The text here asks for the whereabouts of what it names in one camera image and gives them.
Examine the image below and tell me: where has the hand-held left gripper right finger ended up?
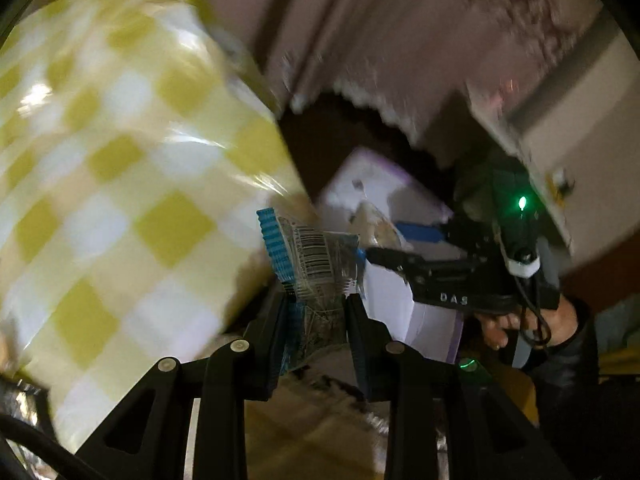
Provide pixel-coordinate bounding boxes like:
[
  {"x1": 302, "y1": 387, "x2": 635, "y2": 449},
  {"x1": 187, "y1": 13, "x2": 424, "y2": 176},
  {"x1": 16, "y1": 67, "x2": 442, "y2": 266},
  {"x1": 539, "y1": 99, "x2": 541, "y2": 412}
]
[{"x1": 344, "y1": 293, "x2": 572, "y2": 480}]

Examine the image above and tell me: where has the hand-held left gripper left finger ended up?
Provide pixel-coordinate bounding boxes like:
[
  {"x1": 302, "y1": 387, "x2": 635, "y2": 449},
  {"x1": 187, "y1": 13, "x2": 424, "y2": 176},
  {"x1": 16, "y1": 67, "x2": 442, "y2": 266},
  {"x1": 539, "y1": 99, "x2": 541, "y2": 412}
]
[{"x1": 75, "y1": 291, "x2": 293, "y2": 480}]

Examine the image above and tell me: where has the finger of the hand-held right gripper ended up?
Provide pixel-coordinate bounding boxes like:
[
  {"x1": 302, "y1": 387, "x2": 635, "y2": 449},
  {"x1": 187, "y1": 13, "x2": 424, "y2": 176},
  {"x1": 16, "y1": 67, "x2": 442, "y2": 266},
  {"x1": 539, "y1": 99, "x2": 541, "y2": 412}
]
[
  {"x1": 366, "y1": 246, "x2": 427, "y2": 282},
  {"x1": 394, "y1": 217, "x2": 489, "y2": 257}
]

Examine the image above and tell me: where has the white purple box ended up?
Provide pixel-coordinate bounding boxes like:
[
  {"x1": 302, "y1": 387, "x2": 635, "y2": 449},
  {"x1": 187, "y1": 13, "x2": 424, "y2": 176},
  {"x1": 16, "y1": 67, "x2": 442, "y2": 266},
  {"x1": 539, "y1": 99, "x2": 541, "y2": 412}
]
[{"x1": 317, "y1": 147, "x2": 463, "y2": 363}]

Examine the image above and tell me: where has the blue-edged clear seed packet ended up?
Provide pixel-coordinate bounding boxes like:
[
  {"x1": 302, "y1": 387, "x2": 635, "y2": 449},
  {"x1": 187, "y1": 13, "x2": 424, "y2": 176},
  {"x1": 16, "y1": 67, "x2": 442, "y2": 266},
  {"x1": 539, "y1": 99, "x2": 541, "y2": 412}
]
[{"x1": 256, "y1": 207, "x2": 362, "y2": 377}]

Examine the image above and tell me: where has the person's right forearm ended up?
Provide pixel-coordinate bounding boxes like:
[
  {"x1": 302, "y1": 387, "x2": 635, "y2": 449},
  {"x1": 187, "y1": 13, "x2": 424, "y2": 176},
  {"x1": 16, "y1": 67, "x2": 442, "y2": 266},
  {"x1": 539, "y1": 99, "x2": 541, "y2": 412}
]
[{"x1": 520, "y1": 300, "x2": 601, "y2": 426}]

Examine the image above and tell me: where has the person's right hand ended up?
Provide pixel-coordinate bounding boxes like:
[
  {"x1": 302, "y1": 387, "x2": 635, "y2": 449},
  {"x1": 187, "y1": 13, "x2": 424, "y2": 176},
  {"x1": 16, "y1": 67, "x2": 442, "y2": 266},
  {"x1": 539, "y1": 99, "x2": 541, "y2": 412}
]
[{"x1": 474, "y1": 294, "x2": 579, "y2": 352}]

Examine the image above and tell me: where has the pale snack packet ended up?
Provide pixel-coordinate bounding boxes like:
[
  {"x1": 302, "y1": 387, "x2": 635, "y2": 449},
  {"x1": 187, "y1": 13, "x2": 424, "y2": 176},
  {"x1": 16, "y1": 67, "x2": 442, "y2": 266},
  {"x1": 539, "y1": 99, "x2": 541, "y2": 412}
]
[{"x1": 350, "y1": 200, "x2": 403, "y2": 252}]

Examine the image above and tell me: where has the cream cabinet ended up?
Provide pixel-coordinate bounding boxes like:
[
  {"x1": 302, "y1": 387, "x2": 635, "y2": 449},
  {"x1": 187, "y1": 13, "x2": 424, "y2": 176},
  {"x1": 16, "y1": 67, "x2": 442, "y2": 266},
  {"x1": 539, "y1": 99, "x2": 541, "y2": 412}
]
[{"x1": 470, "y1": 5, "x2": 633, "y2": 273}]

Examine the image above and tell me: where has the yellow white checkered tablecloth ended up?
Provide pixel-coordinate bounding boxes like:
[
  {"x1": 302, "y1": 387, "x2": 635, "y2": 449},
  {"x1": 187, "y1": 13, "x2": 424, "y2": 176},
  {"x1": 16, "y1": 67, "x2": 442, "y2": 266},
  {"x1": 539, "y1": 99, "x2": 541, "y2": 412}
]
[{"x1": 0, "y1": 0, "x2": 312, "y2": 453}]

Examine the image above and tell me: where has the beige curtain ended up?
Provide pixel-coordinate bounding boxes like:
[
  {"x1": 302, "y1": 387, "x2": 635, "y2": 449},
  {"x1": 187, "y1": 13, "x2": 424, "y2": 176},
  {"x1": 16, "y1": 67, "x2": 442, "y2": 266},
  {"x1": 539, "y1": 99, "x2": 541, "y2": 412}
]
[{"x1": 30, "y1": 0, "x2": 601, "y2": 161}]

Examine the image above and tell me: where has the thin black cable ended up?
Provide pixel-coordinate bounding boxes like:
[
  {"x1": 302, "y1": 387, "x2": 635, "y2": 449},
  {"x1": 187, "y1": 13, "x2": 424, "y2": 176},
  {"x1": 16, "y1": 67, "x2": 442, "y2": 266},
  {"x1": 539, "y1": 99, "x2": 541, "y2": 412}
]
[{"x1": 514, "y1": 240, "x2": 552, "y2": 347}]

